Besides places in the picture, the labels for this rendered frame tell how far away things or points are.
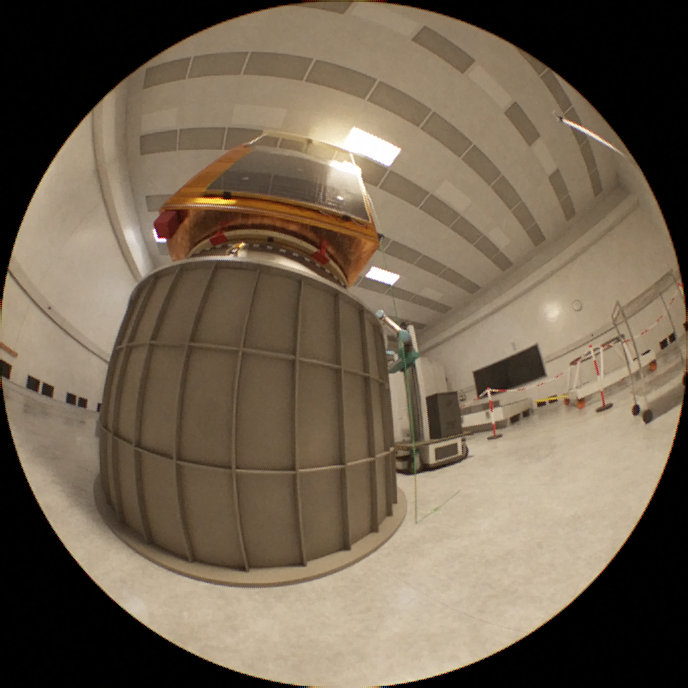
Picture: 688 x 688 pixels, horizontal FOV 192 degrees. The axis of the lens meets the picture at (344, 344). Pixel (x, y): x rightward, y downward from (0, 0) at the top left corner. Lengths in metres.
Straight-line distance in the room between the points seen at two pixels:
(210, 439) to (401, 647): 0.74
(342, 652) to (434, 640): 0.19
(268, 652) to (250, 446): 0.60
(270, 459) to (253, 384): 0.24
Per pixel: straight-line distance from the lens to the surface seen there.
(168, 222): 1.58
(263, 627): 0.67
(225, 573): 0.82
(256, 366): 0.69
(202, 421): 0.69
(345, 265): 1.70
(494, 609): 0.69
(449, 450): 2.37
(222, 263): 0.91
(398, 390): 7.35
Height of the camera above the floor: 0.54
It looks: 24 degrees up
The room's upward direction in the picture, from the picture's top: 3 degrees counter-clockwise
